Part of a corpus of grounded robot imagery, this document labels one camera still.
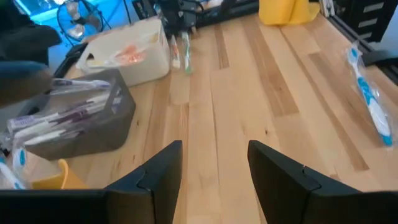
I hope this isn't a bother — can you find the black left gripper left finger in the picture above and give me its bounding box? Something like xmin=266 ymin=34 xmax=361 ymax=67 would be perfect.
xmin=0 ymin=139 xmax=183 ymax=224

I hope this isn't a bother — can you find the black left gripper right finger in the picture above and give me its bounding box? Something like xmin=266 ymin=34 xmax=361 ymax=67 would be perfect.
xmin=248 ymin=139 xmax=398 ymax=224

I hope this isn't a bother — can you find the purple white toothbrush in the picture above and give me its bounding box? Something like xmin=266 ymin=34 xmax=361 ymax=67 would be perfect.
xmin=6 ymin=107 xmax=108 ymax=133
xmin=14 ymin=119 xmax=103 ymax=139
xmin=46 ymin=93 xmax=110 ymax=116
xmin=23 ymin=129 xmax=82 ymax=147
xmin=51 ymin=78 xmax=112 ymax=95

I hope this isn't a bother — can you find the blue white toothbrush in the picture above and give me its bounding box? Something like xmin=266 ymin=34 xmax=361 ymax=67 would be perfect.
xmin=345 ymin=42 xmax=395 ymax=147
xmin=12 ymin=146 xmax=29 ymax=175
xmin=0 ymin=161 xmax=26 ymax=190

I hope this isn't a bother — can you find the orange white toothbrush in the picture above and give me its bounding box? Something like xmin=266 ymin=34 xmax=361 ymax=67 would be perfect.
xmin=111 ymin=43 xmax=149 ymax=65
xmin=169 ymin=33 xmax=182 ymax=70

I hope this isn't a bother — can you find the yellow plastic bin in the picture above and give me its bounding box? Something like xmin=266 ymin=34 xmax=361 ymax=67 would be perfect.
xmin=29 ymin=158 xmax=90 ymax=190

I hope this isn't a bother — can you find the black floor fan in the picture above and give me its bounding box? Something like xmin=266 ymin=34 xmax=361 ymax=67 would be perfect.
xmin=56 ymin=0 xmax=106 ymax=40

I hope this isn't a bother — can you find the grey translucent plastic bin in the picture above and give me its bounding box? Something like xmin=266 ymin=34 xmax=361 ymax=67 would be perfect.
xmin=17 ymin=68 xmax=137 ymax=161

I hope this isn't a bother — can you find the white plastic bin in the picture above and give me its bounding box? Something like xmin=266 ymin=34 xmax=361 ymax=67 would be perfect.
xmin=75 ymin=17 xmax=171 ymax=88

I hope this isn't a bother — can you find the green white wrapped toothbrush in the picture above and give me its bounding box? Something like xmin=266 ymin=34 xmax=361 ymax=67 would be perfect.
xmin=181 ymin=30 xmax=193 ymax=76

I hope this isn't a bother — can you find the black drawer cabinet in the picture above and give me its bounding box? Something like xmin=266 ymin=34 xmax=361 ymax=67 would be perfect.
xmin=334 ymin=0 xmax=398 ymax=44

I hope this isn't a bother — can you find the yellow block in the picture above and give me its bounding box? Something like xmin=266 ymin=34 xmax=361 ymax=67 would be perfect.
xmin=257 ymin=0 xmax=321 ymax=27

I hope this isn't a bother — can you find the black frame foot bracket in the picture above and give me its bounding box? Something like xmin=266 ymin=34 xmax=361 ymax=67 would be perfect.
xmin=361 ymin=49 xmax=398 ymax=68

